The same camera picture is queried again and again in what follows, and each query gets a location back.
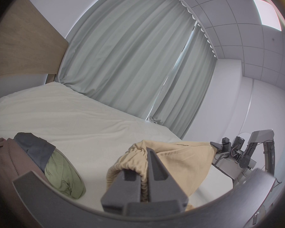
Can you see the green garment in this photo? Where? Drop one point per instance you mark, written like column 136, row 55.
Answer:
column 61, row 174

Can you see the brown garment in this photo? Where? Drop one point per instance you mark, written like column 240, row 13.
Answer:
column 7, row 155

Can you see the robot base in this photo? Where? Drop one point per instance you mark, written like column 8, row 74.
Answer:
column 228, row 167

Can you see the ceiling light panel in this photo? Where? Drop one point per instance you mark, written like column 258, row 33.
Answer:
column 267, row 13

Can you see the bed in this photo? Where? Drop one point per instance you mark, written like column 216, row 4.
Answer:
column 73, row 117

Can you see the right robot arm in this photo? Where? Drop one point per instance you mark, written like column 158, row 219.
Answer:
column 261, row 135

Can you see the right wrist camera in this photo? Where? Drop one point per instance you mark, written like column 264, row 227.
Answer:
column 225, row 140

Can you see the grey-green curtain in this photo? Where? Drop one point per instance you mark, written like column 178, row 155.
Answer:
column 192, row 91
column 123, row 51

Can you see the tan shorts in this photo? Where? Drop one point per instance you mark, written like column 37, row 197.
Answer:
column 180, row 165

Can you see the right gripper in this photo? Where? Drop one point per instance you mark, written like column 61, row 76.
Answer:
column 225, row 151

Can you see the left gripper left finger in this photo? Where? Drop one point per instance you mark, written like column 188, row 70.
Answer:
column 123, row 189

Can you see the black garment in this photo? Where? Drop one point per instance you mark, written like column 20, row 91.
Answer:
column 33, row 146

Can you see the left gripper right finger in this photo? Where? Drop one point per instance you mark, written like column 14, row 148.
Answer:
column 161, row 182

